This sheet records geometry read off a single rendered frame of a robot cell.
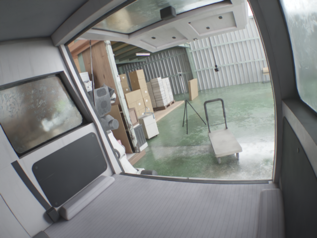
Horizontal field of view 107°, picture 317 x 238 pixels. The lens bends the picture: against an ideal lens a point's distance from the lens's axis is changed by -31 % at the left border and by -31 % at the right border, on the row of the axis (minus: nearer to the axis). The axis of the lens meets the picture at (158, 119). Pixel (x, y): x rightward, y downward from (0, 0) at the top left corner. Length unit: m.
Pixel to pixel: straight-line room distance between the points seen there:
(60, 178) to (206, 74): 9.67
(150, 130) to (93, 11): 3.28
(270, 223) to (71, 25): 1.40
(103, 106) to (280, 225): 1.77
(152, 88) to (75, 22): 5.81
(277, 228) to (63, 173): 1.25
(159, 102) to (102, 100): 4.94
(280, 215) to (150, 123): 3.44
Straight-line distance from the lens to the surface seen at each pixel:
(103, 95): 1.84
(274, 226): 0.78
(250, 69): 10.00
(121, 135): 3.22
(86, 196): 1.27
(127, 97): 5.41
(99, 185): 1.33
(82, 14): 1.01
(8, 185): 1.15
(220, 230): 0.85
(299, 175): 0.60
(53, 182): 1.23
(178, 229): 0.88
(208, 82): 10.25
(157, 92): 6.59
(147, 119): 3.83
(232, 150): 2.35
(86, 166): 1.35
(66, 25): 1.13
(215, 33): 1.98
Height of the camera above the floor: 1.33
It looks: 14 degrees down
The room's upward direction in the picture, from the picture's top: 14 degrees counter-clockwise
